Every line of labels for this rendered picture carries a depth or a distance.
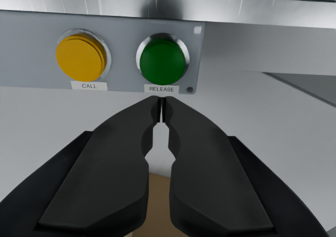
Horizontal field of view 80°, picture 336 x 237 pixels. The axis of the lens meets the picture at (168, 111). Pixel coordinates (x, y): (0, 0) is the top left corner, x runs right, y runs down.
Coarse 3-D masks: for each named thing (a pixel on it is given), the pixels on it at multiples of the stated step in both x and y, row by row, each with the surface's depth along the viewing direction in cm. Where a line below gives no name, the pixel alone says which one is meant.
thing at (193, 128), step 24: (168, 96) 11; (168, 120) 11; (192, 120) 9; (168, 144) 10; (192, 144) 8; (216, 144) 8; (192, 168) 7; (216, 168) 7; (240, 168) 7; (192, 192) 6; (216, 192) 6; (240, 192) 6; (192, 216) 6; (216, 216) 6; (240, 216) 6; (264, 216) 6
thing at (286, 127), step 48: (0, 96) 32; (48, 96) 32; (96, 96) 32; (144, 96) 32; (192, 96) 32; (240, 96) 32; (288, 96) 32; (0, 144) 37; (48, 144) 37; (288, 144) 38; (0, 192) 45
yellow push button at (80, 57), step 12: (72, 36) 16; (84, 36) 16; (60, 48) 16; (72, 48) 16; (84, 48) 16; (96, 48) 17; (60, 60) 17; (72, 60) 17; (84, 60) 17; (96, 60) 17; (72, 72) 18; (84, 72) 18; (96, 72) 18
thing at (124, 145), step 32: (96, 128) 9; (128, 128) 9; (96, 160) 7; (128, 160) 7; (64, 192) 6; (96, 192) 6; (128, 192) 6; (64, 224) 5; (96, 224) 5; (128, 224) 6
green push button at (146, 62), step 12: (144, 48) 17; (156, 48) 17; (168, 48) 17; (180, 48) 17; (144, 60) 17; (156, 60) 17; (168, 60) 17; (180, 60) 17; (144, 72) 18; (156, 72) 18; (168, 72) 18; (180, 72) 18
